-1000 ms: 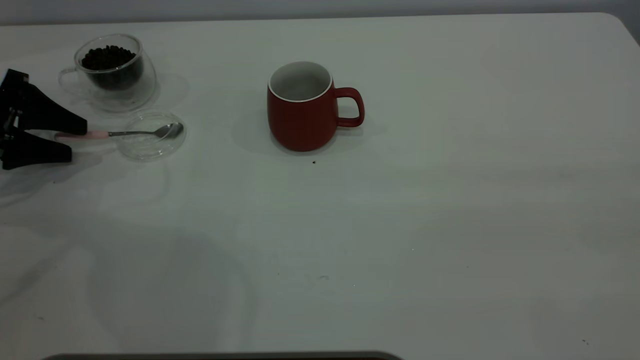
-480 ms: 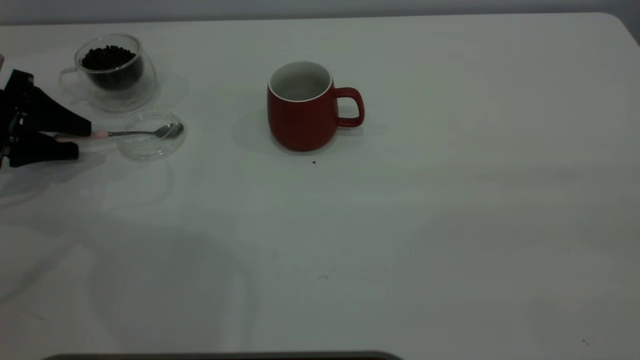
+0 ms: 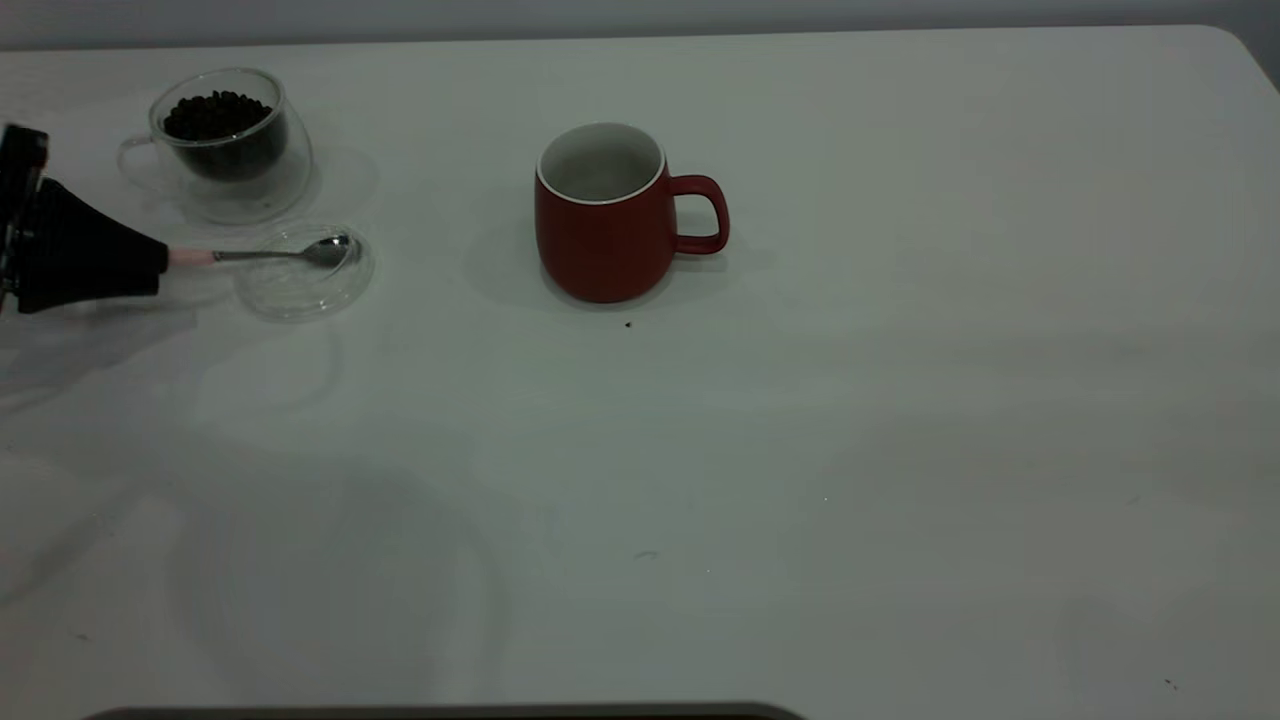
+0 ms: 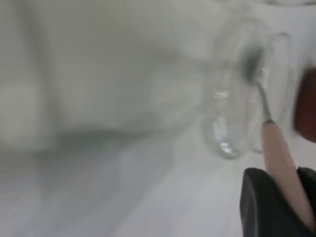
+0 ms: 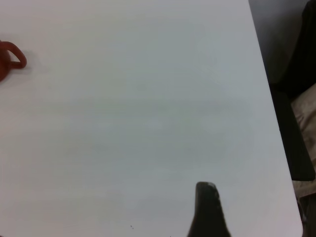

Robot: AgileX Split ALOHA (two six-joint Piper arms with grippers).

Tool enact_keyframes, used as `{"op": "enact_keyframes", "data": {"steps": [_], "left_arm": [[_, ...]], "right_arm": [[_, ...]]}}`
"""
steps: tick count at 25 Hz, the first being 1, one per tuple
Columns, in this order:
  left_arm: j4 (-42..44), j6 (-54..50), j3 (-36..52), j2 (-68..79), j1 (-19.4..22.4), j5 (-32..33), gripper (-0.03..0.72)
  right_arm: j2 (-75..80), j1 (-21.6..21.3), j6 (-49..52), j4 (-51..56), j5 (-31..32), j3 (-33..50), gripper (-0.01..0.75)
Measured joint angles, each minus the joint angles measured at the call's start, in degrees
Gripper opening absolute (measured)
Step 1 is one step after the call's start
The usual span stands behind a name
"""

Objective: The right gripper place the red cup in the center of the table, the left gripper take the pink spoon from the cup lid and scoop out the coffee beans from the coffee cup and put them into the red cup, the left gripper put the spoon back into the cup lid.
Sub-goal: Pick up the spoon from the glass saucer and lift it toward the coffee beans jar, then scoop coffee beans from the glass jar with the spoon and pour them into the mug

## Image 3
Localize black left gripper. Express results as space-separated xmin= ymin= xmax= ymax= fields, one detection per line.
xmin=0 ymin=122 xmax=170 ymax=314

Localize pink-handled metal spoon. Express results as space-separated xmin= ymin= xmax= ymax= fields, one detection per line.
xmin=165 ymin=235 xmax=353 ymax=269

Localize red ceramic mug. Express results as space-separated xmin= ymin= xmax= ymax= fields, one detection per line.
xmin=534 ymin=122 xmax=730 ymax=304

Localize dark coffee beans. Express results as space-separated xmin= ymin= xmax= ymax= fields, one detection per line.
xmin=163 ymin=90 xmax=289 ymax=183

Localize clear glass lid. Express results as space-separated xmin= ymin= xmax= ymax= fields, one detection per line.
xmin=235 ymin=222 xmax=374 ymax=323

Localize clear double-wall glass cup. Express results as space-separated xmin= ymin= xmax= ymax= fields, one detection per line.
xmin=118 ymin=68 xmax=313 ymax=226

